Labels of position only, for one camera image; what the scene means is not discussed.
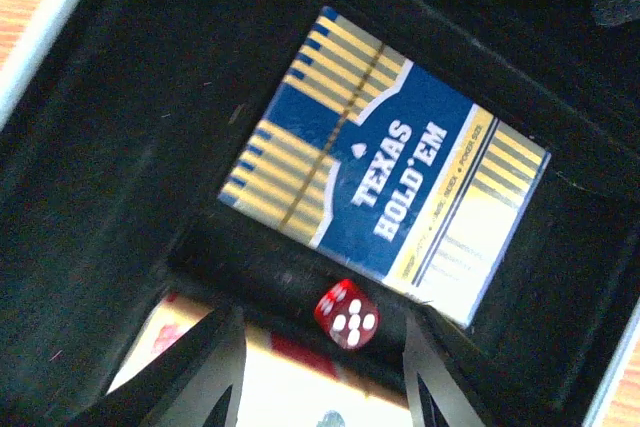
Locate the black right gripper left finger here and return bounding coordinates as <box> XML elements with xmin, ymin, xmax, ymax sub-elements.
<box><xmin>67</xmin><ymin>306</ymin><xmax>246</xmax><ymax>426</ymax></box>

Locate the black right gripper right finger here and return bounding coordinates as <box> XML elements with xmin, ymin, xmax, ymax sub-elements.
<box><xmin>403</xmin><ymin>314</ymin><xmax>497</xmax><ymax>426</ymax></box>

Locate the red die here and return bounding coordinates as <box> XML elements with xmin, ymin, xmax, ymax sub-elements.
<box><xmin>314</xmin><ymin>279</ymin><xmax>380</xmax><ymax>350</ymax></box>

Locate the red playing card box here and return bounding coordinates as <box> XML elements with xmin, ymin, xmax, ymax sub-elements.
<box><xmin>108</xmin><ymin>293</ymin><xmax>412</xmax><ymax>426</ymax></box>

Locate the blue Texas Hold'em card box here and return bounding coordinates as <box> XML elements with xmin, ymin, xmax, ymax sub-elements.
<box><xmin>219</xmin><ymin>7</ymin><xmax>550</xmax><ymax>327</ymax></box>

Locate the aluminium poker case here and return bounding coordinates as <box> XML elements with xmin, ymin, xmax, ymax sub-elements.
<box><xmin>1</xmin><ymin>0</ymin><xmax>639</xmax><ymax>426</ymax></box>

